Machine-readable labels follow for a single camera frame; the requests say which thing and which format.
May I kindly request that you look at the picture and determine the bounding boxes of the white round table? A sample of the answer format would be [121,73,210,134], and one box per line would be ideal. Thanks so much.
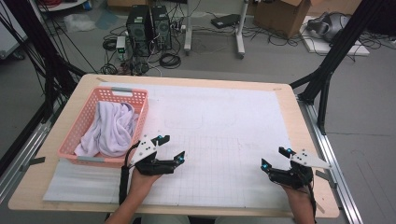
[36,0,90,13]

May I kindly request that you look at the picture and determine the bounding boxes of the pink plastic basket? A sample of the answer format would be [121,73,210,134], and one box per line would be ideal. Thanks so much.
[56,86,149,169]

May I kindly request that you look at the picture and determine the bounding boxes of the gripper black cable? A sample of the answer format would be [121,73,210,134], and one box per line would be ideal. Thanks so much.
[306,181,318,224]
[118,141,141,206]

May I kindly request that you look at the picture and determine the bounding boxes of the person's left hand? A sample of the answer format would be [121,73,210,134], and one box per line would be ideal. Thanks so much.
[128,168,163,202]

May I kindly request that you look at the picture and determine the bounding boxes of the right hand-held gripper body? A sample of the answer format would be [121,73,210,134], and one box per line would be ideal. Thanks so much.
[268,148,332,190]

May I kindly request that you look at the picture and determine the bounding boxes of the grey metal bracket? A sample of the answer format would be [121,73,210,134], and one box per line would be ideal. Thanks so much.
[20,156,47,173]
[315,169,338,189]

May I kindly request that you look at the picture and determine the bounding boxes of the white foam board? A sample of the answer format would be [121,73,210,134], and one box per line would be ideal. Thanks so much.
[300,15,372,57]

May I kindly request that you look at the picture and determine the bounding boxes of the flat brown cardboard box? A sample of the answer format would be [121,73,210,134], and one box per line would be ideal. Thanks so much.
[106,0,150,8]

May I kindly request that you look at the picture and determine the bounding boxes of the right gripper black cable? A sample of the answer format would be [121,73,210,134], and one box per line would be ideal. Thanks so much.
[306,181,318,224]

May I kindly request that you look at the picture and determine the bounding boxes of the teal sheet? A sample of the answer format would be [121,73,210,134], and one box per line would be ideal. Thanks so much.
[94,8,120,31]

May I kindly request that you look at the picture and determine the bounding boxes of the white grid mat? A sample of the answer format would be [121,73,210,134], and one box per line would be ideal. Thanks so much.
[42,81,297,210]

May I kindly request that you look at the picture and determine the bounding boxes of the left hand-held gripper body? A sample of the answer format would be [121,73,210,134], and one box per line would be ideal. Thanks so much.
[128,134,177,175]

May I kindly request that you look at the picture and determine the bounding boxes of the white metal stand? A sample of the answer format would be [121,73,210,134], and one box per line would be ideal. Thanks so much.
[183,0,250,60]

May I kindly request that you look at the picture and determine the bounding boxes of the clear plastic bag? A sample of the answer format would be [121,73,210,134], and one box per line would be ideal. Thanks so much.
[64,12,96,34]

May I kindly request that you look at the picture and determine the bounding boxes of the black frame stand with cables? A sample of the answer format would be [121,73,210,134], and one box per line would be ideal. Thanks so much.
[0,0,87,175]

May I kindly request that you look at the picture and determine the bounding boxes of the small white power unit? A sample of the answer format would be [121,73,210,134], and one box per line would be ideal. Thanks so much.
[115,35,127,61]

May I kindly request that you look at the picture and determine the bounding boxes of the person's right hand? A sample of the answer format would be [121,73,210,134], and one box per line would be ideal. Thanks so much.
[280,183,316,204]

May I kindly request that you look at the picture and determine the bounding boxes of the coiled black cable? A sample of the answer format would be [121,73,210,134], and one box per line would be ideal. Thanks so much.
[159,52,182,70]
[100,63,120,76]

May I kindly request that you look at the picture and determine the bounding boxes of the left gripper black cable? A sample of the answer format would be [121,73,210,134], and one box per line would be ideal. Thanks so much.
[118,141,141,206]

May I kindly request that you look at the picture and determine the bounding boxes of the black computer tower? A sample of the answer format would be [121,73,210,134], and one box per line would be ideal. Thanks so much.
[125,4,153,59]
[150,5,173,50]

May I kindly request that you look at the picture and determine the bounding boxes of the lilac printed towel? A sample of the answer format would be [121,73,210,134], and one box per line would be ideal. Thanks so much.
[74,101,140,158]

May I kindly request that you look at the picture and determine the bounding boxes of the aluminium rail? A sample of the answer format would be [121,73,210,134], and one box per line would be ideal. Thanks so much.
[297,99,363,224]
[0,119,52,203]

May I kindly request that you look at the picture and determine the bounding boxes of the black flat box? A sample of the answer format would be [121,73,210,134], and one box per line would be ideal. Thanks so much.
[210,13,241,30]

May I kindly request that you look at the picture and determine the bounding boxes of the grey rounded device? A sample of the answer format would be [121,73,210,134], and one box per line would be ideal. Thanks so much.
[306,11,351,43]

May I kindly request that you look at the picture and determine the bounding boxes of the open cardboard box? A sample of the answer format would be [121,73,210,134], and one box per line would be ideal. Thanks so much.
[253,0,312,39]

